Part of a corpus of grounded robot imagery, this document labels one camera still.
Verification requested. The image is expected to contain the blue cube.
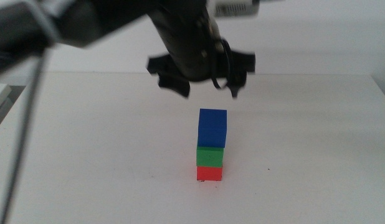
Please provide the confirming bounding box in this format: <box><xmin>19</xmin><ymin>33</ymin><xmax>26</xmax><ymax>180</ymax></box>
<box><xmin>197</xmin><ymin>108</ymin><xmax>228</xmax><ymax>149</ymax></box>

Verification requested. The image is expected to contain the green cube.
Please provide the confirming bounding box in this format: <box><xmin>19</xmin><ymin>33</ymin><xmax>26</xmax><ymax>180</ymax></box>
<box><xmin>196</xmin><ymin>146</ymin><xmax>225</xmax><ymax>169</ymax></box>

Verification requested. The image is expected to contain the red cube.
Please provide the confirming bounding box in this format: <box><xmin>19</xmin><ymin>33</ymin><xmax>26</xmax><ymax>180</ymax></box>
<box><xmin>196</xmin><ymin>166</ymin><xmax>224</xmax><ymax>182</ymax></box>

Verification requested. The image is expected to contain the short thin gripper cable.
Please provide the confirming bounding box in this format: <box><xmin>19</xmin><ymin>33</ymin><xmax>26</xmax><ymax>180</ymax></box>
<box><xmin>209</xmin><ymin>38</ymin><xmax>234</xmax><ymax>91</ymax></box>

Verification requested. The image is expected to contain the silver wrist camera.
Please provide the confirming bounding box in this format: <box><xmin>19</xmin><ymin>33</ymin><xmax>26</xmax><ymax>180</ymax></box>
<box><xmin>214</xmin><ymin>0</ymin><xmax>260</xmax><ymax>17</ymax></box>

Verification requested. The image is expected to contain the thick black braided cable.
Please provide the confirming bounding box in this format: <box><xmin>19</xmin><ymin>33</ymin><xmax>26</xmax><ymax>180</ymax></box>
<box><xmin>0</xmin><ymin>46</ymin><xmax>52</xmax><ymax>224</ymax></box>

